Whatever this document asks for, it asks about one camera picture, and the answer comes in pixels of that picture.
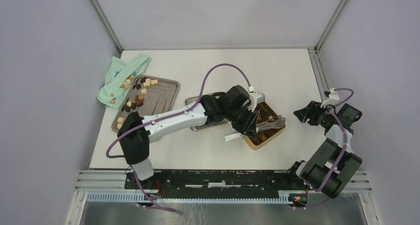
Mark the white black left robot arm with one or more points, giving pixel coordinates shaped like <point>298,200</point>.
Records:
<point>237,105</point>

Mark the green patterned cloth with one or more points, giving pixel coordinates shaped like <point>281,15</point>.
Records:
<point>119,79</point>

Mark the silver box lid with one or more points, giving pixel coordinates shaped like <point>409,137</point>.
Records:
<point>200,119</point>

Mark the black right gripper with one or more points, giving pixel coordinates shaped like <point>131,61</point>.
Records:
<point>311,111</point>

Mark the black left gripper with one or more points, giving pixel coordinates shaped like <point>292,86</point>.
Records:
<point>248,127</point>

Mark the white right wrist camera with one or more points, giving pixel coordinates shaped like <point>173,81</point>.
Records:
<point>332,98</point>

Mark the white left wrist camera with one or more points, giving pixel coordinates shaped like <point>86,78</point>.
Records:
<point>255,98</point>

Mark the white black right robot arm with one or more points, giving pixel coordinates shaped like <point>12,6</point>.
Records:
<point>334,163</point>

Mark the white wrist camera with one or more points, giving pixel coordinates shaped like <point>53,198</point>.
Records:
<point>255,98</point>
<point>332,98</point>

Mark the gold chocolate box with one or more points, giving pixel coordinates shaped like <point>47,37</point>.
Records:
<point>263,137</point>

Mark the metal chocolate tray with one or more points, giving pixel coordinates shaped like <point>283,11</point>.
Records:
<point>147,95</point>

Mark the metal serving tongs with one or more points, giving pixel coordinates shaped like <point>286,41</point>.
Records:
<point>273,122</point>

